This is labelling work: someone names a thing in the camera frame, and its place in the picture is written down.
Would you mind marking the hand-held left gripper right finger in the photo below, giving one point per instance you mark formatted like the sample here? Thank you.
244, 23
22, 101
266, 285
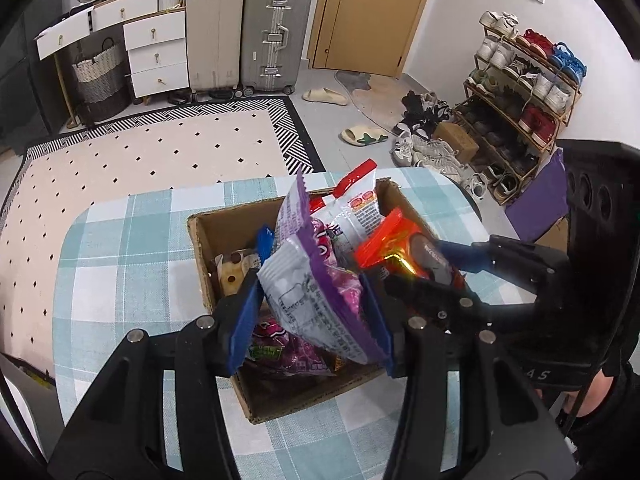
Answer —
385, 345

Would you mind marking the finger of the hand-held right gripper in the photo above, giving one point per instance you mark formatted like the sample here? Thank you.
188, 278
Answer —
450, 302
515, 257

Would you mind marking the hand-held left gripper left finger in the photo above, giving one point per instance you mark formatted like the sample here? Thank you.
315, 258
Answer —
242, 330

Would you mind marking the purple candy packet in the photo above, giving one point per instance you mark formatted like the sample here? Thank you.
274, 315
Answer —
290, 350

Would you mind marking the yellow cracker packet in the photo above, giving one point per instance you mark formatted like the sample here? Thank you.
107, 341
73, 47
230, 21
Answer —
232, 270

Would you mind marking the brown cardboard box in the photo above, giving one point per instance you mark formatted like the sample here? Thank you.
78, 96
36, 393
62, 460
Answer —
280, 400

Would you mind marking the purple white snack packet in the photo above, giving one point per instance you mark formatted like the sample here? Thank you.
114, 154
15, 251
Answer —
310, 285

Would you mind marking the red snack packet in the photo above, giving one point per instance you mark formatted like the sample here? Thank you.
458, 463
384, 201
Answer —
390, 245

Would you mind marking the blue cookie packet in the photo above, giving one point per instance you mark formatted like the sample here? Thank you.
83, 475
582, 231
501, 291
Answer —
264, 245

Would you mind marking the person's right forearm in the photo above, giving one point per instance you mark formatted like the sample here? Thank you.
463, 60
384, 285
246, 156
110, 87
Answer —
615, 425

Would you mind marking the person's right hand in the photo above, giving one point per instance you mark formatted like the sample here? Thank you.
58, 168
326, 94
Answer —
595, 395

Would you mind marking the flat printed cardboard box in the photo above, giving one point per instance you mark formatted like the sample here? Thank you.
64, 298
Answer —
555, 235

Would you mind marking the purple bag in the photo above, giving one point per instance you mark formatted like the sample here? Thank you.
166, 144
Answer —
540, 200

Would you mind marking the wooden shoe rack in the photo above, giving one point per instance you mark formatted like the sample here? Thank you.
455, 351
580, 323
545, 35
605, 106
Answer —
547, 150

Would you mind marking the small cardboard box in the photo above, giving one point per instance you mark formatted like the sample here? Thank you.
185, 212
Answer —
457, 140

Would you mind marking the pile of shoes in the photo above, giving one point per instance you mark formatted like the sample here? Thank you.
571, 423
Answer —
430, 150

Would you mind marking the assorted sneakers group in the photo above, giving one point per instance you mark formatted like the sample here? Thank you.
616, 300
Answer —
530, 90

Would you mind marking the beige slipper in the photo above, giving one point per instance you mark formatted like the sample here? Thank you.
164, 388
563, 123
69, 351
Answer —
365, 136
325, 96

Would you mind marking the beige dotted rug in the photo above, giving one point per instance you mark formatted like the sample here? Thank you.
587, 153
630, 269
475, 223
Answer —
150, 160

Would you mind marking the grey door mat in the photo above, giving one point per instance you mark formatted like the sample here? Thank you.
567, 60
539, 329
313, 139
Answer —
375, 100

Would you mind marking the wooden door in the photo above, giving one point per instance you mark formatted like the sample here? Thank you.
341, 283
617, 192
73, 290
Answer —
370, 15

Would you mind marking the woven laundry basket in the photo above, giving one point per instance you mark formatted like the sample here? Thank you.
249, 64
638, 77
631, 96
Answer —
100, 85

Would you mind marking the white drawer desk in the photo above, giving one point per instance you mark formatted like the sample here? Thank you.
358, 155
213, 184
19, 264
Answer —
155, 50

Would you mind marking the beige suitcase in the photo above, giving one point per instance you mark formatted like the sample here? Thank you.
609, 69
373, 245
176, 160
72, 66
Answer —
216, 35

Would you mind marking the silver suitcase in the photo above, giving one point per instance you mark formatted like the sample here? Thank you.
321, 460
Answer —
275, 35

